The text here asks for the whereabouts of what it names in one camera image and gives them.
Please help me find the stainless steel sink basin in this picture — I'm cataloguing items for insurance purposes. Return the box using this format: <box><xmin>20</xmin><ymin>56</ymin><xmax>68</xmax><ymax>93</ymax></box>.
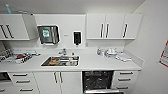
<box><xmin>40</xmin><ymin>55</ymin><xmax>81</xmax><ymax>68</ymax></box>

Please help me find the steel paper towel dispenser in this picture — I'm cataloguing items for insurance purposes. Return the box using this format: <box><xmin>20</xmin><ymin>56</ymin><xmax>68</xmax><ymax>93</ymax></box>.
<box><xmin>36</xmin><ymin>24</ymin><xmax>61</xmax><ymax>46</ymax></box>

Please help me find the black wire dish rack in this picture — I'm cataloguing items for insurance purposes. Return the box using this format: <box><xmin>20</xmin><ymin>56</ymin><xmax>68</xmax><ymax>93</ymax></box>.
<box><xmin>0</xmin><ymin>49</ymin><xmax>42</xmax><ymax>65</ymax></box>

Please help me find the white two-door wall cabinet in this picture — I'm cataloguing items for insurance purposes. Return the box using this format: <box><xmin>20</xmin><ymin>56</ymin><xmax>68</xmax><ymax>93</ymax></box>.
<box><xmin>0</xmin><ymin>13</ymin><xmax>31</xmax><ymax>42</ymax></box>

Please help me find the large colourful wall poster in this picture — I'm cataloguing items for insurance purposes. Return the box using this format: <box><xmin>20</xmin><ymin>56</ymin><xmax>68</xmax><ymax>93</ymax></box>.
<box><xmin>158</xmin><ymin>39</ymin><xmax>168</xmax><ymax>68</ymax></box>

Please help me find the black wall soap dispenser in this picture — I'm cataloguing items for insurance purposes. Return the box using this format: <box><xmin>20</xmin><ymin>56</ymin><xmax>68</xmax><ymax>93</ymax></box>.
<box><xmin>72</xmin><ymin>30</ymin><xmax>83</xmax><ymax>46</ymax></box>

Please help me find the small bottle on cabinet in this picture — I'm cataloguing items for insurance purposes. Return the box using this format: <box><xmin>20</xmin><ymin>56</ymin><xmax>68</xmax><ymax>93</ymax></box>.
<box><xmin>5</xmin><ymin>3</ymin><xmax>13</xmax><ymax>15</ymax></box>

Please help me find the dish soap bottle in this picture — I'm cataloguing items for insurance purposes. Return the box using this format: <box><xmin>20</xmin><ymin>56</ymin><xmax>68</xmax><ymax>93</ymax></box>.
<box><xmin>96</xmin><ymin>46</ymin><xmax>102</xmax><ymax>56</ymax></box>

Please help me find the small white bottle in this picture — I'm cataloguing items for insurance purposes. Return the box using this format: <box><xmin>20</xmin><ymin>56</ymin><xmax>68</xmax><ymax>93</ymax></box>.
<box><xmin>101</xmin><ymin>49</ymin><xmax>106</xmax><ymax>57</ymax></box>

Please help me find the white wide drawer unit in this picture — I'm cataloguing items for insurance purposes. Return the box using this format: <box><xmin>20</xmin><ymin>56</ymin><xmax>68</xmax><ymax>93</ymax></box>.
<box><xmin>0</xmin><ymin>71</ymin><xmax>36</xmax><ymax>94</ymax></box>

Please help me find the stainless steel dishwasher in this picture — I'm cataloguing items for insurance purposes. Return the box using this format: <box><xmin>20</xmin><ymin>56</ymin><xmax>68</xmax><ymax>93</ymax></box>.
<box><xmin>81</xmin><ymin>69</ymin><xmax>125</xmax><ymax>94</ymax></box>

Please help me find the bowl with orange contents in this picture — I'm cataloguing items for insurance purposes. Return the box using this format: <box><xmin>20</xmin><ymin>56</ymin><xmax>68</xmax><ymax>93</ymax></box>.
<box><xmin>49</xmin><ymin>58</ymin><xmax>60</xmax><ymax>65</ymax></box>

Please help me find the white cup in sink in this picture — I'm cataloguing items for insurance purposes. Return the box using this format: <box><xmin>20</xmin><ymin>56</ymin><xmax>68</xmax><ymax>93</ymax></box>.
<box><xmin>67</xmin><ymin>58</ymin><xmax>78</xmax><ymax>66</ymax></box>

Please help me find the white dish cloth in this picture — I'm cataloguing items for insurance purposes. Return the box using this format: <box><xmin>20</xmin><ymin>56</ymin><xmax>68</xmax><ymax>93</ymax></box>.
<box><xmin>114</xmin><ymin>52</ymin><xmax>133</xmax><ymax>63</ymax></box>

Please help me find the black built-in microwave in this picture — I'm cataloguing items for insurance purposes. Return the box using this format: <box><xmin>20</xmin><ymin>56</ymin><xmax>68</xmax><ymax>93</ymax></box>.
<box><xmin>0</xmin><ymin>72</ymin><xmax>12</xmax><ymax>83</ymax></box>

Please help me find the white under-sink cabinet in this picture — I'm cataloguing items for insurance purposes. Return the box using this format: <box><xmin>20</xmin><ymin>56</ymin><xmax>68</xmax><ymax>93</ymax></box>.
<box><xmin>33</xmin><ymin>70</ymin><xmax>84</xmax><ymax>94</ymax></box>

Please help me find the chrome sink faucet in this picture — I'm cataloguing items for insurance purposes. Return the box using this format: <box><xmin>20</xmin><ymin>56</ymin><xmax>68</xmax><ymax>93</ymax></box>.
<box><xmin>58</xmin><ymin>47</ymin><xmax>68</xmax><ymax>56</ymax></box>

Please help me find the dishwasher wire rack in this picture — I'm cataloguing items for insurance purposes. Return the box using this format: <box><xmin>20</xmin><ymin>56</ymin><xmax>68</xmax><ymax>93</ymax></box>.
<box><xmin>83</xmin><ymin>71</ymin><xmax>113</xmax><ymax>91</ymax></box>

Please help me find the stack of white plates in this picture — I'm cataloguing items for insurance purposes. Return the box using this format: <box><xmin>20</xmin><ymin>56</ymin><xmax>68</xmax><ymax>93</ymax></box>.
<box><xmin>105</xmin><ymin>47</ymin><xmax>119</xmax><ymax>57</ymax></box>

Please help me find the white narrow drawer unit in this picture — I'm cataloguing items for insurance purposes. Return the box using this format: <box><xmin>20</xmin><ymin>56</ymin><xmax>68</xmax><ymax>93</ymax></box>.
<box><xmin>111</xmin><ymin>69</ymin><xmax>140</xmax><ymax>93</ymax></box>

